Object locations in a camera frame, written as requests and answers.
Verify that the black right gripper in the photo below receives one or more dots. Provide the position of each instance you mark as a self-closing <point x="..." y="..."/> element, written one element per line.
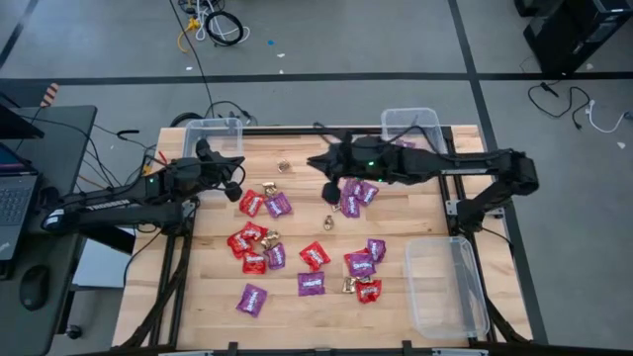
<point x="368" y="160"/>

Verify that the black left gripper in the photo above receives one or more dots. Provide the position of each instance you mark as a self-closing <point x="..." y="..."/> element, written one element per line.
<point x="193" y="175"/>

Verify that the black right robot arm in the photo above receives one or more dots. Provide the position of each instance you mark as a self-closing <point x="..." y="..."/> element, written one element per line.
<point x="494" y="163"/>

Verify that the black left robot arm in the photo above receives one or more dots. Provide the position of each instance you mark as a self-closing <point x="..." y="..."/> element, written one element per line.
<point x="114" y="212"/>

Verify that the small clear plastic bin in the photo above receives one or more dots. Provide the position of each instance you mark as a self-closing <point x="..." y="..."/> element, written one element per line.
<point x="410" y="121"/>
<point x="212" y="129"/>

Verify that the red Skittles packet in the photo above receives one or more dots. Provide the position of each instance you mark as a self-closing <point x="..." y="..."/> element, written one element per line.
<point x="238" y="243"/>
<point x="254" y="263"/>
<point x="352" y="253"/>
<point x="251" y="203"/>
<point x="314" y="255"/>
<point x="368" y="291"/>
<point x="253" y="231"/>

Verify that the white panel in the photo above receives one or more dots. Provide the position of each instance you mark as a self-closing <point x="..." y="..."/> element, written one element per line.
<point x="101" y="262"/>

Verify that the large clear plastic bin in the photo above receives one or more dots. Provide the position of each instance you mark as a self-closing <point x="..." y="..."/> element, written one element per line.
<point x="445" y="287"/>

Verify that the black desk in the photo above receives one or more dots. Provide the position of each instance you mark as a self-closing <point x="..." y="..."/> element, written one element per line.
<point x="59" y="148"/>

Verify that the orange striped marker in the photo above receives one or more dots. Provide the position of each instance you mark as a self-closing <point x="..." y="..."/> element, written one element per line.
<point x="49" y="94"/>

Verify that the black monitor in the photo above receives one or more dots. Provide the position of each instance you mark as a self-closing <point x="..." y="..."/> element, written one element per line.
<point x="15" y="126"/>

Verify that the grey laptop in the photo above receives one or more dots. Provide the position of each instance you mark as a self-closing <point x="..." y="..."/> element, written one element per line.
<point x="15" y="198"/>

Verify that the black caster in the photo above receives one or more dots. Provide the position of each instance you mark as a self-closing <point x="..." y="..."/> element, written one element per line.
<point x="74" y="331"/>

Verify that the black computer mouse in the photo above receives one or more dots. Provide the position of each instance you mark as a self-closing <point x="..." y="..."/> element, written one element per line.
<point x="33" y="287"/>

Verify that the black computer tower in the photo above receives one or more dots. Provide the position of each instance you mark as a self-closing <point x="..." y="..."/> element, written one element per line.
<point x="573" y="34"/>

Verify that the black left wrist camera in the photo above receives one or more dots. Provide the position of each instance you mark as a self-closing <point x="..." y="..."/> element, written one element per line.
<point x="233" y="191"/>

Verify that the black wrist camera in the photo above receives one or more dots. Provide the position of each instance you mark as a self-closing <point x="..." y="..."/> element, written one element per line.
<point x="330" y="193"/>
<point x="233" y="191"/>

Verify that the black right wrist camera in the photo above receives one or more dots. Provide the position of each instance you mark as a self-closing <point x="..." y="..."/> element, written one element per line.
<point x="330" y="193"/>

